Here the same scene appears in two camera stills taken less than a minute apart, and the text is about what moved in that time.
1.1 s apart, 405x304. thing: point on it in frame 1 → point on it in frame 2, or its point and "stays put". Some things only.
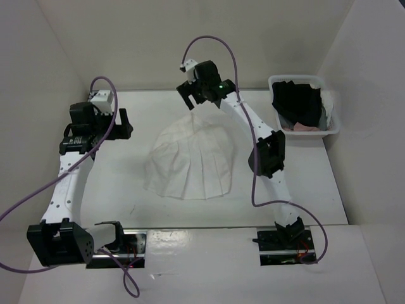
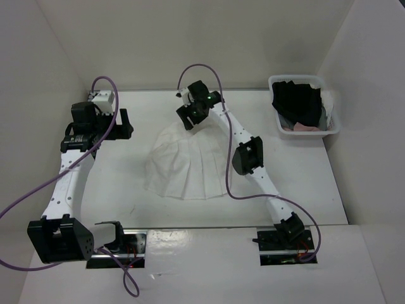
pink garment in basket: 298,126 stays put
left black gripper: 122,131 stays put
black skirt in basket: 299,102 stays put
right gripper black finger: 186,89 → 184,113
